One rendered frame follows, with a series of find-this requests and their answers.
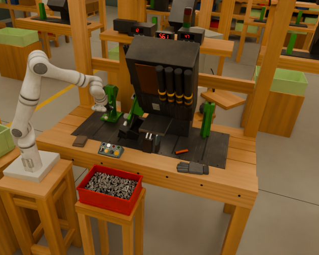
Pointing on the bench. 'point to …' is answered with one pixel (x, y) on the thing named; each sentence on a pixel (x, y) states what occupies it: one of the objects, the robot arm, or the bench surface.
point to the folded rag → (80, 141)
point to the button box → (111, 150)
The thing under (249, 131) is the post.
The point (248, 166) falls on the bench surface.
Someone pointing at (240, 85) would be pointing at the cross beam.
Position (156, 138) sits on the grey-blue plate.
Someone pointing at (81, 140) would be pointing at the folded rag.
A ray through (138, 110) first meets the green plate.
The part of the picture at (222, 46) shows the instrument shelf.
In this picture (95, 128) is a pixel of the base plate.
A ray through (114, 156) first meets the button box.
